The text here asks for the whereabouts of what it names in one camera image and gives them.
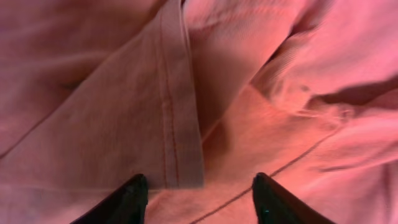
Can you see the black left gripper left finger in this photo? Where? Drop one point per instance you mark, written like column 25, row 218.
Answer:
column 126, row 205

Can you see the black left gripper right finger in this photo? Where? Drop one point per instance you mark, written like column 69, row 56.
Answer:
column 276, row 205

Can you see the orange t-shirt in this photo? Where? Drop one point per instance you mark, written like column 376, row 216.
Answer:
column 199, row 96

